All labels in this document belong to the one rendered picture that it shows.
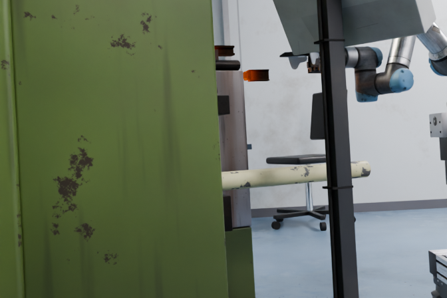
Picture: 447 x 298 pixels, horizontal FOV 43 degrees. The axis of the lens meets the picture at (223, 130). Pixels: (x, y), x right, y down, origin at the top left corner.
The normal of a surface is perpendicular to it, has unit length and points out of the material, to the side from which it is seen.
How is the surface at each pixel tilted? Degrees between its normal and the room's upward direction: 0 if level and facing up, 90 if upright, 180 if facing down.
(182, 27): 90
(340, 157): 90
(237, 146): 90
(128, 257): 90
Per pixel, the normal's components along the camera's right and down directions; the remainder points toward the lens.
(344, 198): 0.39, -0.04
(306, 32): -0.55, 0.52
